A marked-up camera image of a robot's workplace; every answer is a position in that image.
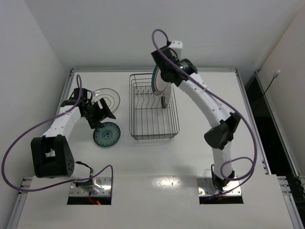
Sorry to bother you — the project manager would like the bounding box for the green red rimmed plate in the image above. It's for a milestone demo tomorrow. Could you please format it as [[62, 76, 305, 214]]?
[[151, 65, 170, 95], [161, 83, 172, 109]]

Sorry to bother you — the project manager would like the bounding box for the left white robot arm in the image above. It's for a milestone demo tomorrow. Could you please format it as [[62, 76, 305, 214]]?
[[30, 98, 115, 194]]

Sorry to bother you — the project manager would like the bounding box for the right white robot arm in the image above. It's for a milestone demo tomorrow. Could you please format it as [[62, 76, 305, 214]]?
[[159, 59, 240, 191]]

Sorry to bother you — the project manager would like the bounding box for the clear glass plate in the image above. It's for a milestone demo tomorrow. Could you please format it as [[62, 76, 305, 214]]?
[[93, 88, 120, 113]]

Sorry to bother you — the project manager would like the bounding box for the teal patterned small plate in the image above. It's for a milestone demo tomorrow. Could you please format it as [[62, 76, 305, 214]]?
[[93, 122, 121, 147]]

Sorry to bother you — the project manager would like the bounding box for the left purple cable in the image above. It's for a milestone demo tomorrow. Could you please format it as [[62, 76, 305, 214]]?
[[0, 75, 113, 193]]

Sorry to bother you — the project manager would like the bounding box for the purple cable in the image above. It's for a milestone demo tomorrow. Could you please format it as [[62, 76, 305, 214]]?
[[152, 29, 258, 200], [0, 75, 113, 193]]

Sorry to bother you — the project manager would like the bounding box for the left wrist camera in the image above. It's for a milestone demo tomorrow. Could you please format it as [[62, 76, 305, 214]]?
[[61, 88, 93, 107]]

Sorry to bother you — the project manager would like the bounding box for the metal wire dish rack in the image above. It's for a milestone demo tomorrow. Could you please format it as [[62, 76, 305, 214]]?
[[129, 73, 180, 141]]

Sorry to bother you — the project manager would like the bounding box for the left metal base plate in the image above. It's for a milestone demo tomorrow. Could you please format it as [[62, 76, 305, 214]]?
[[69, 177, 112, 197]]

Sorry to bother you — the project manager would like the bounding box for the metal base plate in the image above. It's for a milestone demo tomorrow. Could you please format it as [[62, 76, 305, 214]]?
[[197, 177, 242, 197], [69, 177, 112, 197]]

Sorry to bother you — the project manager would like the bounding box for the black cable with white plug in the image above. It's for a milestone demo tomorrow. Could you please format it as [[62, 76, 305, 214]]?
[[263, 69, 281, 95]]

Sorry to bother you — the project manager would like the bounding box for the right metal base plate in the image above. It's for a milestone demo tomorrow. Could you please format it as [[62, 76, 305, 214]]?
[[197, 177, 242, 197]]

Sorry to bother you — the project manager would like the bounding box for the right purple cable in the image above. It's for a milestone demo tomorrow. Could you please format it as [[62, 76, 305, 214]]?
[[152, 29, 258, 200]]

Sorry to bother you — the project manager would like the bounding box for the aluminium table frame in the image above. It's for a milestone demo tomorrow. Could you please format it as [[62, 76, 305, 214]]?
[[17, 69, 302, 229]]

